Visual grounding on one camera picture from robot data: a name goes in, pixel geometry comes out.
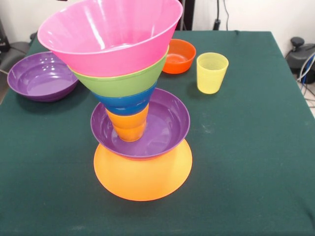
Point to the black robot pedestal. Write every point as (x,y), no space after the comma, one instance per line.
(188,14)

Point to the large yellow-orange plastic bowl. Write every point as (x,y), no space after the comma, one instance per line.
(142,179)

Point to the dark green table cloth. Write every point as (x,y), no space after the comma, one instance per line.
(246,159)

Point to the yellow plastic cup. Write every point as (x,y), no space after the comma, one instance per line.
(211,76)

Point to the blue plastic bowl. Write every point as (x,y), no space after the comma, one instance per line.
(128,103)

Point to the green plastic bowl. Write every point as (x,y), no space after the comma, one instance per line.
(118,84)

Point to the black floor stand base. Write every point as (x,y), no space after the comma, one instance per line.
(14,51)
(299,52)

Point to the large pink plastic bowl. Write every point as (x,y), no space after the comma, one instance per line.
(98,44)

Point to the red-orange plastic bowl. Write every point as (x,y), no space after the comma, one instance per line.
(180,56)

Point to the purple plastic bowl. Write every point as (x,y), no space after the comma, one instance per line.
(169,127)
(39,77)

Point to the orange plastic cup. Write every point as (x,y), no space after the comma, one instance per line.
(129,125)

